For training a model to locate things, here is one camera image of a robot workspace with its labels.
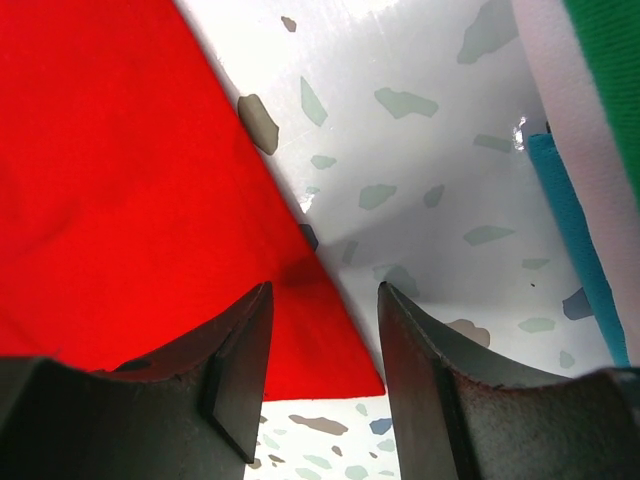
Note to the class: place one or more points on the red t-shirt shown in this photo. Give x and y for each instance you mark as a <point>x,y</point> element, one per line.
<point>134,207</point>

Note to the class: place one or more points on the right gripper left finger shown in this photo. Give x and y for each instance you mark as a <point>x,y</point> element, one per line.
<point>187,410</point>

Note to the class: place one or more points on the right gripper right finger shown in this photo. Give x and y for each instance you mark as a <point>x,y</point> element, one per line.
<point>462,411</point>

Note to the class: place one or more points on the folded green t-shirt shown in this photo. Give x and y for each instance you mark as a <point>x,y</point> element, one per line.
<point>608,33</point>

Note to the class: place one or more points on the folded pink t-shirt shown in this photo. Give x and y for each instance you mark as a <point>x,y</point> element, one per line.
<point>587,147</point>

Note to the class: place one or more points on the folded teal t-shirt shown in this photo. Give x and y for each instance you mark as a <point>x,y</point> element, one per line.
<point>596,292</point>

